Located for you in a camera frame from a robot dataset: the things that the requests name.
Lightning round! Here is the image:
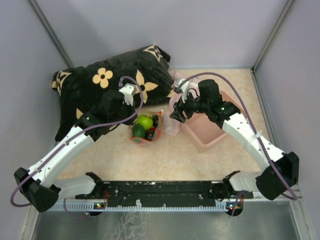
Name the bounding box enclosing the dark brown fruit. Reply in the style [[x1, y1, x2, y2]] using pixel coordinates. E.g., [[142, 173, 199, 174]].
[[145, 115, 159, 141]]

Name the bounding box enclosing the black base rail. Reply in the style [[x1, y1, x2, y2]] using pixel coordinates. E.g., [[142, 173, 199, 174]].
[[75, 181, 239, 208]]

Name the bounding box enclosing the green apple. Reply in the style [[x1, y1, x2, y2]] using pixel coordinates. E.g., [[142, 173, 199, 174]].
[[135, 114, 153, 130]]

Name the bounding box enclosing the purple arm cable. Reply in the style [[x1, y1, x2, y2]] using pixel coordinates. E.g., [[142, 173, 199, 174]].
[[172, 72, 298, 217], [9, 75, 145, 220]]

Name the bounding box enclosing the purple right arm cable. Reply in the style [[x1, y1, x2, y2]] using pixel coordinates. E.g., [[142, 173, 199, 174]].
[[172, 72, 298, 217]]

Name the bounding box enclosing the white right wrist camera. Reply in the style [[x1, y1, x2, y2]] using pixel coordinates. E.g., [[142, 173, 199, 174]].
[[173, 78, 190, 103]]

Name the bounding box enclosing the black flower-pattern pillow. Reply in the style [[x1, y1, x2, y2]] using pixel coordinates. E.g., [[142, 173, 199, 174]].
[[51, 44, 174, 142]]

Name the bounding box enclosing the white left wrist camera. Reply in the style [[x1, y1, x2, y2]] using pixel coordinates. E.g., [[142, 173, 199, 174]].
[[118, 83, 136, 106]]

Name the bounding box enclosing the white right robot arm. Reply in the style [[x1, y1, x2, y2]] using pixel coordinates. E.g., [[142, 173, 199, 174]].
[[170, 79, 299, 200]]

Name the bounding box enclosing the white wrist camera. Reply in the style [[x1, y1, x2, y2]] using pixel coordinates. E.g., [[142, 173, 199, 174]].
[[173, 78, 190, 103], [118, 83, 136, 106]]

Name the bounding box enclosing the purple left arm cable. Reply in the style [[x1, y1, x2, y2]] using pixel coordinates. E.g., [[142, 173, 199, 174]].
[[9, 75, 145, 220]]

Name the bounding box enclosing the aluminium frame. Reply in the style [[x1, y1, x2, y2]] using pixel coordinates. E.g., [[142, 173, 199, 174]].
[[17, 0, 311, 240]]

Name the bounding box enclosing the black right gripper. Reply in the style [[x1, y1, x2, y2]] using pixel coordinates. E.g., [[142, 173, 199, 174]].
[[170, 88, 210, 123]]

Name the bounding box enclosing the clear zip bag orange zipper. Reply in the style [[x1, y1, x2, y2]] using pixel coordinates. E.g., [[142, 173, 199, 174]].
[[129, 109, 164, 146]]

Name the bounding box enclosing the pink cloth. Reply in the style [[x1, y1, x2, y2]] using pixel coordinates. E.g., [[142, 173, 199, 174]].
[[162, 71, 209, 137]]

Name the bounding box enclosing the pink plastic bin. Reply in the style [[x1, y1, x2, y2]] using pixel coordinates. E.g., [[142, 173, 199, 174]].
[[181, 90, 249, 153]]

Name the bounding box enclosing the dark green avocado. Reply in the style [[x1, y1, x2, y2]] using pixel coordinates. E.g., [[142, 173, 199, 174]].
[[132, 124, 146, 139]]

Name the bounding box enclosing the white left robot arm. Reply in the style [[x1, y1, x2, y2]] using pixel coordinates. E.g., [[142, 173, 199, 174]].
[[14, 84, 136, 213]]

